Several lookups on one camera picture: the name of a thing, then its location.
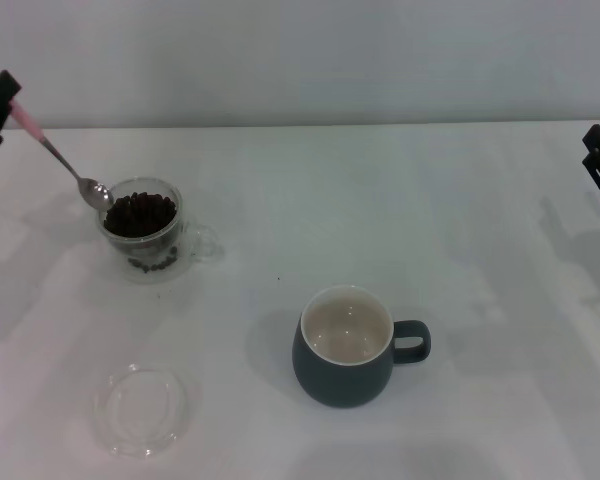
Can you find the clear glass saucer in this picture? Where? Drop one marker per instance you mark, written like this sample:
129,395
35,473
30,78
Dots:
140,405

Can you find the coffee beans pile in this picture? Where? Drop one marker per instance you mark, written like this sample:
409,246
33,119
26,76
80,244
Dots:
139,215

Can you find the double-walled glass cup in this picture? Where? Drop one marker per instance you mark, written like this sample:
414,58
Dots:
200,245

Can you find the dark teal ceramic mug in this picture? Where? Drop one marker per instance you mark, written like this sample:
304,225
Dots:
340,380

